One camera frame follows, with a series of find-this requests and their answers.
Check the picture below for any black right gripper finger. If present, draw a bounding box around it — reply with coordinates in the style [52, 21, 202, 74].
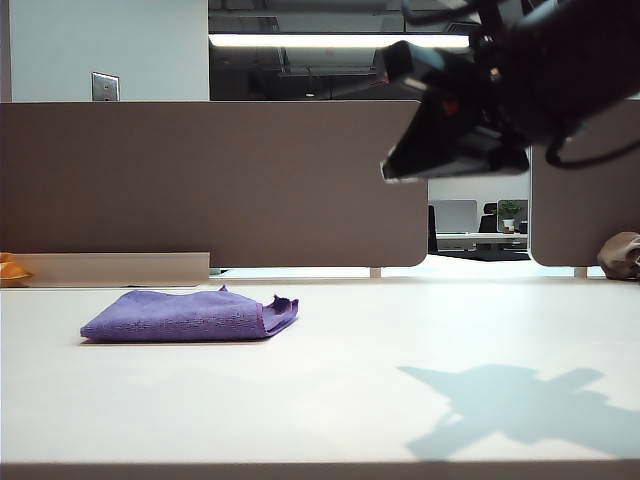
[379, 92, 474, 182]
[387, 127, 503, 184]

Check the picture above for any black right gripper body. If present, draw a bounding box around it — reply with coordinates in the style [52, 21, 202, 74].
[380, 39, 531, 174]

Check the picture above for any purple microfiber cloth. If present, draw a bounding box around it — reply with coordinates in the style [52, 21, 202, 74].
[79, 284, 301, 344]

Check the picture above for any brown crumpled cloth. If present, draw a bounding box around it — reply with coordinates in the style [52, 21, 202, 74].
[597, 231, 640, 280]

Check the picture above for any grey background desk partition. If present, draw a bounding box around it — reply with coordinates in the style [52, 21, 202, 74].
[497, 199, 530, 234]
[430, 199, 479, 235]

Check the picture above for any small potted green plant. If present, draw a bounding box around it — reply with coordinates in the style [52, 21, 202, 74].
[498, 200, 524, 235]

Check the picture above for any white background desk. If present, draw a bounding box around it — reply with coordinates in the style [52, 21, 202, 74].
[435, 231, 530, 253]

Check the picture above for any white ceiling light strip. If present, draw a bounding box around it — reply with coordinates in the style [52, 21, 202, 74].
[208, 32, 474, 50]

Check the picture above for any brown desk divider panel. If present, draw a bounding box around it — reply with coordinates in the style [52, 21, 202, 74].
[529, 98, 640, 268]
[0, 101, 431, 269]

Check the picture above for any orange round object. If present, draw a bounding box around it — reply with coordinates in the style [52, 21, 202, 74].
[0, 252, 35, 286]

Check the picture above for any metal ceiling duct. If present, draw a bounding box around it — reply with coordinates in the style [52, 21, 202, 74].
[277, 48, 379, 78]

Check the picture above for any black right camera cable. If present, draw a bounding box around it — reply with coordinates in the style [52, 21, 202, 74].
[544, 89, 640, 170]

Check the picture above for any silver wall switch plate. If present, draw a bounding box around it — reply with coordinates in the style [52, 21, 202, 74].
[90, 71, 121, 103]

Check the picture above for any beige cable tray box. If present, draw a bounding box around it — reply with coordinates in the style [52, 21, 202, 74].
[0, 251, 212, 289]

